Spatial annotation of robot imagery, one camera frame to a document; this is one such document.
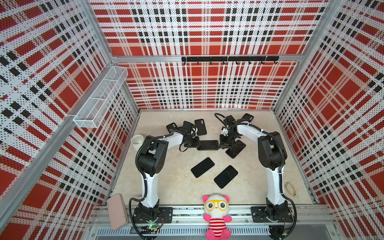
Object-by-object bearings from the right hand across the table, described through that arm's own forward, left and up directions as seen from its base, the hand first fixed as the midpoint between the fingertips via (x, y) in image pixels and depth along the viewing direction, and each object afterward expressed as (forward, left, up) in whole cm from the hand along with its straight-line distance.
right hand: (221, 147), depth 95 cm
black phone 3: (-18, -1, -5) cm, 19 cm away
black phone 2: (-11, +12, -5) cm, 18 cm away
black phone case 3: (+30, -24, -5) cm, 38 cm away
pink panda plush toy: (-36, +6, +5) cm, 37 cm away
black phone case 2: (+22, +14, -4) cm, 26 cm away
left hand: (+2, +14, -3) cm, 15 cm away
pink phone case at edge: (-37, +55, -2) cm, 67 cm away
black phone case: (+21, +36, -3) cm, 42 cm away
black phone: (+6, +8, -7) cm, 13 cm away
